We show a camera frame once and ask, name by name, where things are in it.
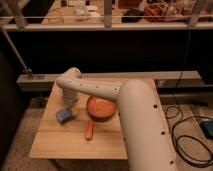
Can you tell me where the black hanging cable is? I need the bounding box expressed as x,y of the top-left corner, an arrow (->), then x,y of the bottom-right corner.
175,28 -> 192,89

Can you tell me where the orange carrot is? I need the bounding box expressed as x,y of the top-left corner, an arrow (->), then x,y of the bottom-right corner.
85,120 -> 94,141

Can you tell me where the red basket on shelf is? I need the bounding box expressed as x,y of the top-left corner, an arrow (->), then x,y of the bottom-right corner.
144,3 -> 180,22

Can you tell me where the black object on shelf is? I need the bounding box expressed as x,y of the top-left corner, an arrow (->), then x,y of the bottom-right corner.
121,9 -> 144,23

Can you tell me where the metal diagonal rod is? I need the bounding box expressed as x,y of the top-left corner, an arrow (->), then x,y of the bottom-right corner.
1,27 -> 33,78

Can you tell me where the black floor cable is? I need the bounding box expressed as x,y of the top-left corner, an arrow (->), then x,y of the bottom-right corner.
164,104 -> 213,169

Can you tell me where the dark power adapter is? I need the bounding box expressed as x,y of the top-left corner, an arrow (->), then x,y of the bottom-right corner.
199,120 -> 213,140

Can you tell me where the grey low beam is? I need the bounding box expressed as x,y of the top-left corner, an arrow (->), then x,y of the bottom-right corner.
17,71 -> 202,92

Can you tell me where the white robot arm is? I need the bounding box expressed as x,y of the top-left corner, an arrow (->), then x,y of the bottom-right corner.
56,67 -> 178,171

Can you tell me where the orange bowl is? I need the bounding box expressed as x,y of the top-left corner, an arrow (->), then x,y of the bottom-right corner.
87,96 -> 116,120

